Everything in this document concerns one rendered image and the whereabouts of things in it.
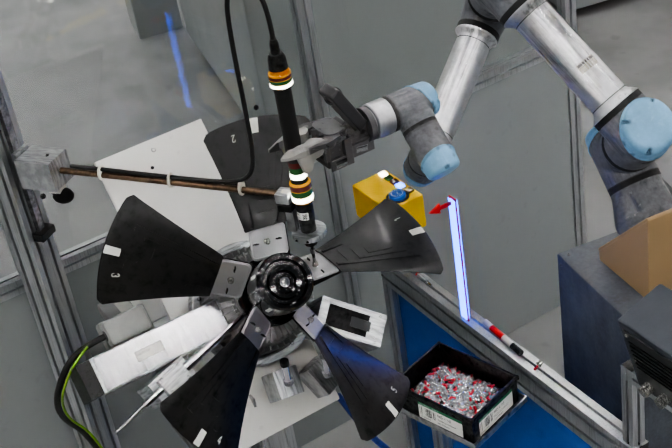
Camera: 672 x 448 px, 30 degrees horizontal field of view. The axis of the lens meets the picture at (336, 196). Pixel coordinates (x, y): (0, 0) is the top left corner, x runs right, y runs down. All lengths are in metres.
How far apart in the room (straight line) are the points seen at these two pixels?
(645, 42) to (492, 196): 2.30
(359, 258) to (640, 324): 0.62
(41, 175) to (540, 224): 1.80
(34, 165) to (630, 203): 1.26
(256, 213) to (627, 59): 3.48
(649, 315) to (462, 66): 0.72
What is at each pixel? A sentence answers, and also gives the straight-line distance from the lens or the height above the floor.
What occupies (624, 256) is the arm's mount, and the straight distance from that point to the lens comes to 2.70.
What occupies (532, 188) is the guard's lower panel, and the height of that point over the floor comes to 0.55.
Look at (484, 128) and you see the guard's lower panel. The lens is 3.67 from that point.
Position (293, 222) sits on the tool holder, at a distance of 2.49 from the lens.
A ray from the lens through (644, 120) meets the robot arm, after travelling 2.56.
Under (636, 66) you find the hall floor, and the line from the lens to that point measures 5.75.
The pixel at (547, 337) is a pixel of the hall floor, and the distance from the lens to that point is 4.18.
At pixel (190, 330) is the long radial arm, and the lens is 2.58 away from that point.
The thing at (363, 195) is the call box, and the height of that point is 1.07.
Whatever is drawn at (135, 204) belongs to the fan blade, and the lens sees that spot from 2.44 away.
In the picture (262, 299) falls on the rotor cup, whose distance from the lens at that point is 2.45.
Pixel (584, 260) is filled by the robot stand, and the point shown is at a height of 1.00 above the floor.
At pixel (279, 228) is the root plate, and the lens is 2.53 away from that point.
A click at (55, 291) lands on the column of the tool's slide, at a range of 2.99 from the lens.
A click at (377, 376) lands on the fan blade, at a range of 2.58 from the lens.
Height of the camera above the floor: 2.65
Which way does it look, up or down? 32 degrees down
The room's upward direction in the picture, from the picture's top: 10 degrees counter-clockwise
